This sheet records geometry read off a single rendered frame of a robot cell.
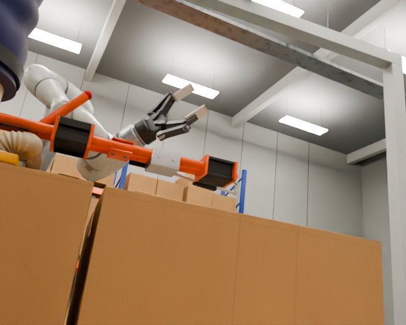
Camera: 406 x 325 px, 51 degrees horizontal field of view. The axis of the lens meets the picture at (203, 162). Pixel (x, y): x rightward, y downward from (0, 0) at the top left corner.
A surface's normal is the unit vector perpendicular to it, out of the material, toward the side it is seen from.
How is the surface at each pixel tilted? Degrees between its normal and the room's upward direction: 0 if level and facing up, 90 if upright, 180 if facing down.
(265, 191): 90
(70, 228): 90
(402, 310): 90
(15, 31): 80
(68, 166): 90
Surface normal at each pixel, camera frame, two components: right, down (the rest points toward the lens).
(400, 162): 0.34, -0.31
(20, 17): 0.88, 0.24
